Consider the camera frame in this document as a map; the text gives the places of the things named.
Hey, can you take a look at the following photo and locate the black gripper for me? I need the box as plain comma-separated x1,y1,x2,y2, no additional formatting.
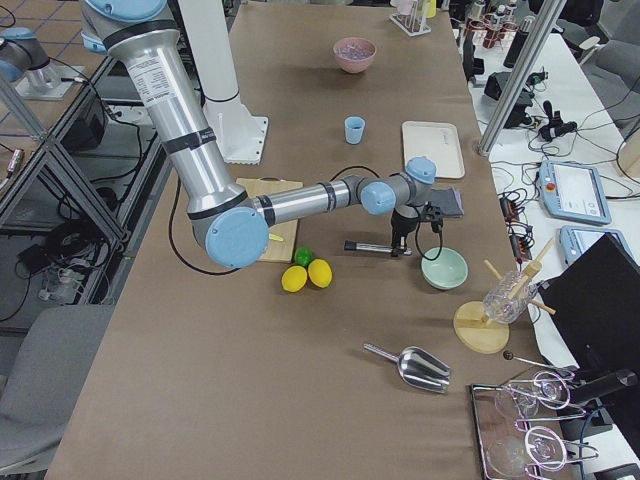
391,205,418,257

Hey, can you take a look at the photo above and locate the steel muddler black tip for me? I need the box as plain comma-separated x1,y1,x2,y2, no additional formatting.
344,240,413,257

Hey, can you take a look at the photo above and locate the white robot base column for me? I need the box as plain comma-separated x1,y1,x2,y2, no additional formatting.
178,0,268,165

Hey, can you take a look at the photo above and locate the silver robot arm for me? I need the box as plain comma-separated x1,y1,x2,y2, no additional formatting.
80,1,436,270

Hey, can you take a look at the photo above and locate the light blue plastic cup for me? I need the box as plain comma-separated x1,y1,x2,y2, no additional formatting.
344,116,366,145

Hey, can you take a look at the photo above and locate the wooden cup tree stand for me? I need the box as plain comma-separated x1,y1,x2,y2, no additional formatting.
453,238,556,354

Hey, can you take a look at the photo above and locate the steel ice scoop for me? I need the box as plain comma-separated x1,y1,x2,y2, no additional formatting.
363,343,451,394

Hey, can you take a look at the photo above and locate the pink bowl of ice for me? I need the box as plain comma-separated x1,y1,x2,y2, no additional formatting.
333,37,377,74

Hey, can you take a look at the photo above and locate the grey folded cloth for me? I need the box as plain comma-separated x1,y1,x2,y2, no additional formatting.
428,187,464,218

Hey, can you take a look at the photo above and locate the mint green bowl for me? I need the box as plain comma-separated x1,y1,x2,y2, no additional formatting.
421,247,468,290

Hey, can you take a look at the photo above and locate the yellow lemon near lime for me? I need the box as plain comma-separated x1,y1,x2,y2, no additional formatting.
307,258,333,288

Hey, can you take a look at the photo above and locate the green lime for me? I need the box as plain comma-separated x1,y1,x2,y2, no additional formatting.
294,247,315,268

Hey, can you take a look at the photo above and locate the cream rabbit tray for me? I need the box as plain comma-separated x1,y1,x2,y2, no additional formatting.
401,121,465,180

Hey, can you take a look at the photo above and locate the yellow lemon outer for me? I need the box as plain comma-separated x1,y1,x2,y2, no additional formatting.
281,265,308,293

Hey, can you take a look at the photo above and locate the wooden cutting board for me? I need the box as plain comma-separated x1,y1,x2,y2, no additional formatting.
236,177,303,263

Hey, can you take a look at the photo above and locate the clear glass on stand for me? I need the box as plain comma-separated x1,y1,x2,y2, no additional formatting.
482,271,537,324

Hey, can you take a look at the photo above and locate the blue teach pendant near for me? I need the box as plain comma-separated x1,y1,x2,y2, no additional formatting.
559,226,630,266

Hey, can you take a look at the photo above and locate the blue teach pendant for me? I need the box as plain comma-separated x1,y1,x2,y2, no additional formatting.
559,226,630,266
538,160,612,225

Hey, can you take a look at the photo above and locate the blue teach pendant far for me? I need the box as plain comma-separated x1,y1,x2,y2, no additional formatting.
538,160,612,225

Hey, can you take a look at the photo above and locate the black monitor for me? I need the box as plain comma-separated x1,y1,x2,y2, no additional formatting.
541,234,639,373

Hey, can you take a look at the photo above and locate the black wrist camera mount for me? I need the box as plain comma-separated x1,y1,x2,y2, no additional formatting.
420,203,444,234

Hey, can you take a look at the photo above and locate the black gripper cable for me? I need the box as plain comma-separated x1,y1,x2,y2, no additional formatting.
412,219,446,264

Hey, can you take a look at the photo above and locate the white wire cup rack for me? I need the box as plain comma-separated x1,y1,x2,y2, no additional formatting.
389,0,431,37

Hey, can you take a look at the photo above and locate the wire glass rack tray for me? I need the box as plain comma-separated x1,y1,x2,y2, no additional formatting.
469,370,599,479

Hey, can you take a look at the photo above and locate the aluminium frame post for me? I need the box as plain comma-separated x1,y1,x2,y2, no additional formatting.
478,0,566,157

